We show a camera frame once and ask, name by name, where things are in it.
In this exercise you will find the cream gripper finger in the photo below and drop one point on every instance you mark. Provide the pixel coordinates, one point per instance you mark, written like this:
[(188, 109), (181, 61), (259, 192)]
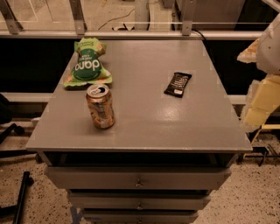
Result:
[(262, 99), (249, 54)]

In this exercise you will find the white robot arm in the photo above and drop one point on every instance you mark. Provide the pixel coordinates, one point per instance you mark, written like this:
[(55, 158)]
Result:
[(268, 50)]

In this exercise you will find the black rxbar chocolate wrapper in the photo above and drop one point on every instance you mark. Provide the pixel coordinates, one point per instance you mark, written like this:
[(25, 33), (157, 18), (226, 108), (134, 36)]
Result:
[(178, 84)]

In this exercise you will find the yellow metal stand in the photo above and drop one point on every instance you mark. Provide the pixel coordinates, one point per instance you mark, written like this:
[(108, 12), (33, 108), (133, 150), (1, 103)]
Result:
[(262, 148)]

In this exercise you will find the grey drawer cabinet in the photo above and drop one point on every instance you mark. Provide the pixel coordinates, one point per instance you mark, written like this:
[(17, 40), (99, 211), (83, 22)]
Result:
[(152, 129)]

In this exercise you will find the orange soda can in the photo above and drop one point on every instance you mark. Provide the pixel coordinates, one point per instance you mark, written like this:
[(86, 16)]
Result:
[(99, 101)]

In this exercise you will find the middle grey drawer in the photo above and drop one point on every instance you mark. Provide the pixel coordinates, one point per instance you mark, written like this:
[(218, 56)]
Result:
[(139, 200)]

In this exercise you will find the grey drawer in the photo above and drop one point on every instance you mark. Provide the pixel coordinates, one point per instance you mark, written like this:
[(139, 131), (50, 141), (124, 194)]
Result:
[(139, 178), (140, 217), (139, 200)]

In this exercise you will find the green snack bag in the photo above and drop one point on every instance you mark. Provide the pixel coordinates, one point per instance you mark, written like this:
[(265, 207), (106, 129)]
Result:
[(88, 70)]

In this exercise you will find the bottom grey drawer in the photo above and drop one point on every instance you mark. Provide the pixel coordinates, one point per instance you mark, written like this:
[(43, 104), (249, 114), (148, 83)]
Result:
[(140, 217)]

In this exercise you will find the top grey drawer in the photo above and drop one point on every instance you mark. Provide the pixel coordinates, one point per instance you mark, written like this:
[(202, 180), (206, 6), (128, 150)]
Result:
[(139, 178)]

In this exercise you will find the grey metal rail frame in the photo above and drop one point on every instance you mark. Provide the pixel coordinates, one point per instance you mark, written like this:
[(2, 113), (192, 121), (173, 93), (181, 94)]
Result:
[(124, 19)]

